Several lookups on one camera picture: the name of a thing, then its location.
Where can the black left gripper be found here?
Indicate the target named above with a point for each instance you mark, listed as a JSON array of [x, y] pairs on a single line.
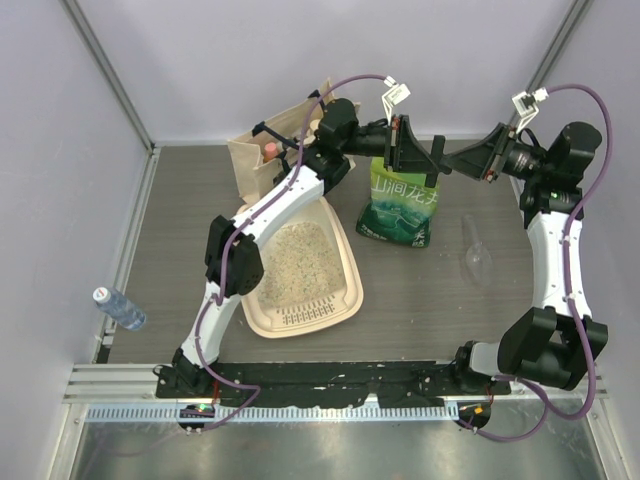
[[403, 152]]

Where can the clear plastic scoop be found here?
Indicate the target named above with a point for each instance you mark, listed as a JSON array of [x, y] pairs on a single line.
[[477, 257]]

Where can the beige canvas tote bag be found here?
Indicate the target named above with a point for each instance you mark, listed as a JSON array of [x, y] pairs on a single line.
[[254, 178]]

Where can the cat litter pile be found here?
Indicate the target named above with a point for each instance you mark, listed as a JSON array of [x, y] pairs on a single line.
[[301, 265]]

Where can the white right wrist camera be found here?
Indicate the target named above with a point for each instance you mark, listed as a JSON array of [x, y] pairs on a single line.
[[527, 106]]

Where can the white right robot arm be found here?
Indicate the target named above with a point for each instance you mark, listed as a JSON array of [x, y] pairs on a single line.
[[548, 344]]

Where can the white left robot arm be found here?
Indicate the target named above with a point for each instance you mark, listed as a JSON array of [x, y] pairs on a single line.
[[233, 260]]

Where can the cream plastic litter box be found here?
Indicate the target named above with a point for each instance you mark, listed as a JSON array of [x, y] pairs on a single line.
[[314, 315]]

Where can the clear water bottle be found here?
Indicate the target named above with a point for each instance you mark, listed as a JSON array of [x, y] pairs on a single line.
[[118, 307]]

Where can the beige capped bottle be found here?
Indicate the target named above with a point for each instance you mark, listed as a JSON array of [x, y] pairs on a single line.
[[313, 126]]

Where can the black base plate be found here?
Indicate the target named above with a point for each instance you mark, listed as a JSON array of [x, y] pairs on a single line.
[[326, 384]]

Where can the pink capped bottle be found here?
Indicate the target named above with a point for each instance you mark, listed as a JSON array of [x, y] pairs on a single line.
[[270, 151]]

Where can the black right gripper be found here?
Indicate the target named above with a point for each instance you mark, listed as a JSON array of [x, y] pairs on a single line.
[[485, 159]]

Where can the green litter bag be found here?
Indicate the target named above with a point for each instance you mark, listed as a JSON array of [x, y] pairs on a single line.
[[400, 208]]

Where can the perforated cable duct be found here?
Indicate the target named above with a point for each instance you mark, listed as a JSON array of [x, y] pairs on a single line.
[[184, 414]]

